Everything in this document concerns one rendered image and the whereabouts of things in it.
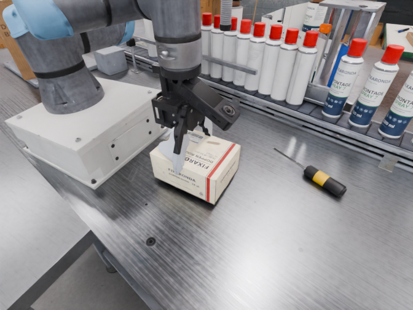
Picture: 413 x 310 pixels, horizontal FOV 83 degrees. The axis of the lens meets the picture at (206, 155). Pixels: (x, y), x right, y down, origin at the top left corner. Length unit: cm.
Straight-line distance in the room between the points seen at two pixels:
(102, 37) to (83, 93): 14
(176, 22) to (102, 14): 12
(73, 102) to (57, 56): 10
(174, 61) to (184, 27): 5
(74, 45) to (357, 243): 72
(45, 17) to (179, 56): 18
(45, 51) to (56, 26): 23
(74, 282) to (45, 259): 95
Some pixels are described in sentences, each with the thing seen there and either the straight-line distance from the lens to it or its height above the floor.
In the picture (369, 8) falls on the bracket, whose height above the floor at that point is 114.
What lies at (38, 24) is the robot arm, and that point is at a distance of 41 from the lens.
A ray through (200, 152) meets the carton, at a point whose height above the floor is 92.
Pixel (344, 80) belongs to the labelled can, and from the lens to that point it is 72.
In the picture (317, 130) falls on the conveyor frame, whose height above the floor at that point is 84.
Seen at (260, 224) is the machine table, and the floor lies 83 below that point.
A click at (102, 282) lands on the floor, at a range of 143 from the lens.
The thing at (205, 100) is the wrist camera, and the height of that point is 105.
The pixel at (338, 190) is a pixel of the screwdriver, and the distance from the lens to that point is 59.
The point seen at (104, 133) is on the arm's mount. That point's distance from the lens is 56.
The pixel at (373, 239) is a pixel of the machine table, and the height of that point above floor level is 83.
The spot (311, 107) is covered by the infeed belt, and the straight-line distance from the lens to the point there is 81.
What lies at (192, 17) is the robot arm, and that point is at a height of 117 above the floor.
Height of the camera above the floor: 125
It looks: 41 degrees down
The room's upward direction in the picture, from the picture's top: straight up
